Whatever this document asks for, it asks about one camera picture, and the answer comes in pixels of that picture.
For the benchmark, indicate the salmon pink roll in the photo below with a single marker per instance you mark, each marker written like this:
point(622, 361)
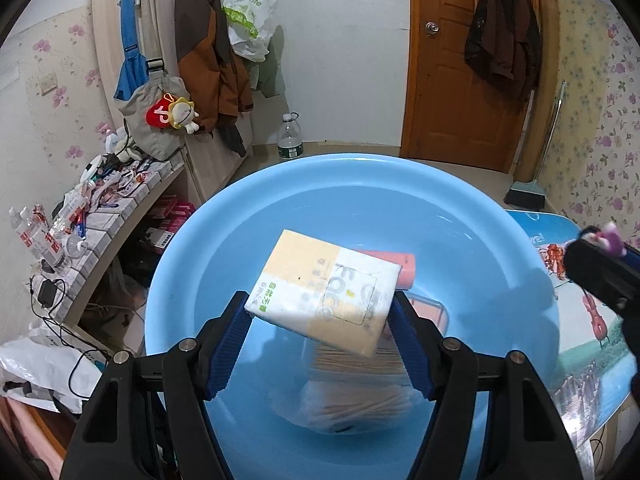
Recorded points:
point(402, 267)

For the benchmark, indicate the large clear water bottle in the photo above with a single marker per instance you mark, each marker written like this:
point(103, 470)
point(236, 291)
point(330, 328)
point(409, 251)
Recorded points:
point(290, 137)

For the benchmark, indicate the white green plastic bag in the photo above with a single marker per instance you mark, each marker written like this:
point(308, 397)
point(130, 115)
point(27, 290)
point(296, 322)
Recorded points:
point(247, 25)

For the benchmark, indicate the blue garment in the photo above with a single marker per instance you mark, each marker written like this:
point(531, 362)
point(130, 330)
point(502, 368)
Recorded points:
point(131, 50)

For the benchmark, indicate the light blue plastic basin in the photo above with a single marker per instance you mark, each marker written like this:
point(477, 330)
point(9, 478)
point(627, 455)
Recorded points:
point(225, 240)

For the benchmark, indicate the small red label water bottle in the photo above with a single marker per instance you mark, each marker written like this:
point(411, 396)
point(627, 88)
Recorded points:
point(50, 242)
point(25, 235)

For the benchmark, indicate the red cardboard box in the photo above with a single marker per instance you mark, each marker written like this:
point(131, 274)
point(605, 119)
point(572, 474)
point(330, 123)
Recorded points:
point(175, 212)

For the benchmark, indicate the tan leaning board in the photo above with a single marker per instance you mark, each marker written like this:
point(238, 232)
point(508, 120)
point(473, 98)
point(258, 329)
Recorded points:
point(547, 35)

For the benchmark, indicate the brown and orange jacket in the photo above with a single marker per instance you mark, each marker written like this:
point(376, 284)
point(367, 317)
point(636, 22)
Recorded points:
point(200, 70)

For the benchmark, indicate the small purple pink toy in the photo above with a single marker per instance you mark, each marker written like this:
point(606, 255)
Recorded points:
point(610, 237)

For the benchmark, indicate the metal door knob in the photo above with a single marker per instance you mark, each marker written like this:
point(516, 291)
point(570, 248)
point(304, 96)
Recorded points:
point(432, 28)

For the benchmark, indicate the broom with dustpan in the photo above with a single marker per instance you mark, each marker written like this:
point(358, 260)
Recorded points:
point(525, 195)

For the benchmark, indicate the scenery print table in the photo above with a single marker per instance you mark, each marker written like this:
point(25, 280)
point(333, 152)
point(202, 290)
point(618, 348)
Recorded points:
point(590, 360)

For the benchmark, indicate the dark brown jacket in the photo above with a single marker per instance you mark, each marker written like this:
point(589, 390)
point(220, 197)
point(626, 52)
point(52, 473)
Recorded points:
point(500, 50)

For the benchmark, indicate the brown wooden door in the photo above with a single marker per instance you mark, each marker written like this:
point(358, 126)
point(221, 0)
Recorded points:
point(440, 110)

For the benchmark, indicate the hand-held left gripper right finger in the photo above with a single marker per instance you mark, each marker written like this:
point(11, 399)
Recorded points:
point(412, 350)

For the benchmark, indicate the white tiled shelf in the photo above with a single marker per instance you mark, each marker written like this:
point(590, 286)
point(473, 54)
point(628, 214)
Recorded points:
point(125, 212)

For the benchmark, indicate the clear bag of cotton swabs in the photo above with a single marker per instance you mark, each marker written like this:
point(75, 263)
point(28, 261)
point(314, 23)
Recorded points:
point(345, 405)

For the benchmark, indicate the red heart plush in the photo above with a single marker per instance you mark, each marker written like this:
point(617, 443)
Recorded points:
point(159, 112)

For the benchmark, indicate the white wall socket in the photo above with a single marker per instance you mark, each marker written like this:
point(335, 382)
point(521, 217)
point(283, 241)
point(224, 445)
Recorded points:
point(48, 83)

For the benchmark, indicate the pile of small packets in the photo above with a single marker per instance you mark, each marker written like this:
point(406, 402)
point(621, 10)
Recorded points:
point(110, 190)

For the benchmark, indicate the grey cloth bag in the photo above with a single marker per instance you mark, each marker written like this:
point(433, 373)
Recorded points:
point(150, 142)

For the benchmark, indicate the black power adapter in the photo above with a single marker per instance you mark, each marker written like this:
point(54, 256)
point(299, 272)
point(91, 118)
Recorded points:
point(51, 293)

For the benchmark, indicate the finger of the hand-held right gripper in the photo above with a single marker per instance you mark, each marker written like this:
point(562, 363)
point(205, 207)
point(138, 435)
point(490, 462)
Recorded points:
point(605, 280)

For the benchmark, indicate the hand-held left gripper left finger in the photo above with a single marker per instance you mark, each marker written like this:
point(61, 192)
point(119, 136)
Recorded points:
point(225, 355)

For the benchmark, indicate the clear box of toothpicks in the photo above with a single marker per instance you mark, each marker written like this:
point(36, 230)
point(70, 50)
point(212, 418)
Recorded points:
point(350, 360)

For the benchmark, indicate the yellow white tissue pack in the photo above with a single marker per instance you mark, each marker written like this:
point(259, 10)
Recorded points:
point(320, 285)

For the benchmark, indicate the white plush toy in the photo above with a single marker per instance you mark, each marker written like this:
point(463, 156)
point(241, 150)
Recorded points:
point(182, 112)

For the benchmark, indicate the pale green jacket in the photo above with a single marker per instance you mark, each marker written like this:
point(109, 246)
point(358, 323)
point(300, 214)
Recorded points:
point(267, 77)

